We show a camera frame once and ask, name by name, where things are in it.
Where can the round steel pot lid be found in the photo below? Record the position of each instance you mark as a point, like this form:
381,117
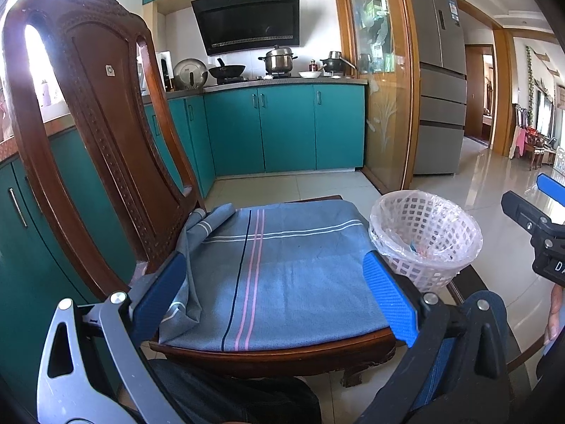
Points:
190,74

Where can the black pot with steel lid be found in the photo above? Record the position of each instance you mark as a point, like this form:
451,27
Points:
333,65

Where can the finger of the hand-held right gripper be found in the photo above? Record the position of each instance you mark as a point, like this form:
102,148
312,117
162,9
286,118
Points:
551,187
525,214

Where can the wood framed glass door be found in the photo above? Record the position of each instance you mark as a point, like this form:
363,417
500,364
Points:
384,119

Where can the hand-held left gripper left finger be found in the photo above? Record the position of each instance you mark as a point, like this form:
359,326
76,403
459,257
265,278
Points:
159,296

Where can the pink garment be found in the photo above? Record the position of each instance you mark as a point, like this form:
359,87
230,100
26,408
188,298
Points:
520,141

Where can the steel stock pot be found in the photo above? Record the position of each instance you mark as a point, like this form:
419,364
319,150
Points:
278,61

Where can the black range hood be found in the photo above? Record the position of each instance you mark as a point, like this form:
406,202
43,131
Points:
247,22

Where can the white plastic mesh basket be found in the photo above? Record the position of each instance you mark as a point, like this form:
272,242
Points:
423,280

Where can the white bowl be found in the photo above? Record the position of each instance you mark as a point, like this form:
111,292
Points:
310,74

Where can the carved wooden chair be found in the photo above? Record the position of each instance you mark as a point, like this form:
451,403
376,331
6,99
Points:
101,119

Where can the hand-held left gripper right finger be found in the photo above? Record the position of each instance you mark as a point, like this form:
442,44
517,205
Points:
388,298

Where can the person's right hand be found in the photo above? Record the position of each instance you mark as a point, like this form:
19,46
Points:
555,313

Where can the teal kitchen base cabinet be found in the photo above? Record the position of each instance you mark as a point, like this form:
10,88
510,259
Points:
57,238
287,128

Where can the black wok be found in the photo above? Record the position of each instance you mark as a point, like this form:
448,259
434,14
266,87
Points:
227,70

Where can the grey kitchen countertop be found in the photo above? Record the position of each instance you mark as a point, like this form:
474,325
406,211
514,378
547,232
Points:
273,81

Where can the white countertop appliance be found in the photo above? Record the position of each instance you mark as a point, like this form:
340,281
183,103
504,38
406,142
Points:
163,70

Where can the white kettle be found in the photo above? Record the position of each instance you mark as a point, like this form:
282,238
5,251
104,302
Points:
141,75

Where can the wooden door frame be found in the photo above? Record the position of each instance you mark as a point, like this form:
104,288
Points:
503,97

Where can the blue striped blanket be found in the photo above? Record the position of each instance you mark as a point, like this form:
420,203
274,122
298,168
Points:
300,282

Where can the wooden dining chair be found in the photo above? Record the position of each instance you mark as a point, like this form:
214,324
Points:
539,152

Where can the grey refrigerator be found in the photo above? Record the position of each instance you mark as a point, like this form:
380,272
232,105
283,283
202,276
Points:
441,119

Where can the clear plastic bag liner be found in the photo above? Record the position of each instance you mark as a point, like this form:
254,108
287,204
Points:
384,229

